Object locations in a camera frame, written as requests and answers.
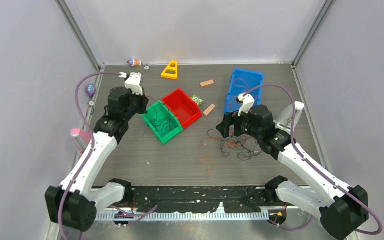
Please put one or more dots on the wooden block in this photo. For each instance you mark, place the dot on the wooden block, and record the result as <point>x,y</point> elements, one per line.
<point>207,83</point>
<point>209,109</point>

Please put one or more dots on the wooden block near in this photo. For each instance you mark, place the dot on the wooden block near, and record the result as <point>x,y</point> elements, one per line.
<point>209,109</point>

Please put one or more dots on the purple round toy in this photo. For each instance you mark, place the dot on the purple round toy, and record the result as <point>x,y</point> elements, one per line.
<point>91,90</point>

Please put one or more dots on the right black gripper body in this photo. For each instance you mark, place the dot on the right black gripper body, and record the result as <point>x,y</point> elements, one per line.
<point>243,125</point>

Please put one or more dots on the green small toy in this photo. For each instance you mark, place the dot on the green small toy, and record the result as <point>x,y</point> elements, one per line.
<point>197,99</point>

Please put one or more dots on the red plastic bin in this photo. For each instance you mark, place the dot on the red plastic bin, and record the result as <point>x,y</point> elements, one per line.
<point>183,107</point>

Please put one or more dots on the yellow triangle block far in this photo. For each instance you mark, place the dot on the yellow triangle block far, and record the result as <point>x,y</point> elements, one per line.
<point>171,71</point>

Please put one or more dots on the small figurine toy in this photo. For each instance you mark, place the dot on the small figurine toy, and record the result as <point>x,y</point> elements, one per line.
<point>134,62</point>

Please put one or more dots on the green plastic bin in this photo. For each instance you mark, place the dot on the green plastic bin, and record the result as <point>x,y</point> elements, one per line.
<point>162,122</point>

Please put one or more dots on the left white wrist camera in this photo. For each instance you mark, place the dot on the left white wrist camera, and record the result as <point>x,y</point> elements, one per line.
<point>133,82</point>

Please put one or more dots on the blue plastic bin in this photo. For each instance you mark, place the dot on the blue plastic bin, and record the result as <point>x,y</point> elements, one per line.
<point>241,81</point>

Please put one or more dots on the wooden block far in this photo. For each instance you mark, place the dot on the wooden block far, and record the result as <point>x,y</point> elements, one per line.
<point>207,83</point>

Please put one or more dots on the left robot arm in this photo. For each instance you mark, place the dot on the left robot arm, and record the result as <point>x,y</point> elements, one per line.
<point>73,204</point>

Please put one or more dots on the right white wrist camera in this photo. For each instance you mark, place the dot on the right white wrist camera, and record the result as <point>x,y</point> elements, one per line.
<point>247,101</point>

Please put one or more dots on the white tape dispenser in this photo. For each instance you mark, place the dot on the white tape dispenser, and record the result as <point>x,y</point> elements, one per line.
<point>289,117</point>

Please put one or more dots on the pink tape dispenser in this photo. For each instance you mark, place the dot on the pink tape dispenser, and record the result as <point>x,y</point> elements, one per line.
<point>81,139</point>

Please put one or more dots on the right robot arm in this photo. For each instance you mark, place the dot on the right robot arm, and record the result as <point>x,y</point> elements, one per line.
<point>340,208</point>

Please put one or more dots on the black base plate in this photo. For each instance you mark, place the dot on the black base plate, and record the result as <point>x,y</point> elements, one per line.
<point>200,199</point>

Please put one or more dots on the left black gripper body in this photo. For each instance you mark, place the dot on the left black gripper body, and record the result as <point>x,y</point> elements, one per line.
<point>135,107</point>

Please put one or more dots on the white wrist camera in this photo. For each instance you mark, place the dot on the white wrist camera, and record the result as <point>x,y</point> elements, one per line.
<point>133,82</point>
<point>247,101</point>

